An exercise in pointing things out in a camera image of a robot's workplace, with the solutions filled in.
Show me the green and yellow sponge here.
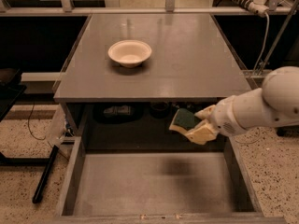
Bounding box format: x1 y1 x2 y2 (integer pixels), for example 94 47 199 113
169 108 201 134

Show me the black table leg base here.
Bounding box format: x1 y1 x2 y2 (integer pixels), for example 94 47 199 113
0 146 59 204

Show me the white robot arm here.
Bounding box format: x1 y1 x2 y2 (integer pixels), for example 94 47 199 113
185 66 299 145

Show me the black chair at left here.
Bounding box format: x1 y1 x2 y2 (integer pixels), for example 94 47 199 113
0 68 26 121

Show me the black cable on floor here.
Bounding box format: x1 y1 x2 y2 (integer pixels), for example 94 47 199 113
27 102 48 142

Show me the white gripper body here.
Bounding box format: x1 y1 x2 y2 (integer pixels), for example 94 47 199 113
209 95 249 137

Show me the white cable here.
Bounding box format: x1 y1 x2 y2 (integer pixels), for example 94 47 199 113
251 12 271 74

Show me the white paper bowl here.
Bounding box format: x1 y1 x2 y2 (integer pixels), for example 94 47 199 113
107 40 152 68

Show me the black tray with items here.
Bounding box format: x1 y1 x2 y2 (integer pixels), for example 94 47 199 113
93 103 144 124

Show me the grey open top drawer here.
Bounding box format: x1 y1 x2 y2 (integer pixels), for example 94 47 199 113
34 133 288 224

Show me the grey cabinet with top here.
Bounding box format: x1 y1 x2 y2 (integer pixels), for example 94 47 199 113
53 13 257 151

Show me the black tape roll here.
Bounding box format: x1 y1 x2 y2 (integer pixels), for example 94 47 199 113
149 102 170 119

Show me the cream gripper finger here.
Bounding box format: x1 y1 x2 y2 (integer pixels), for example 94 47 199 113
194 105 215 119
185 122 219 145

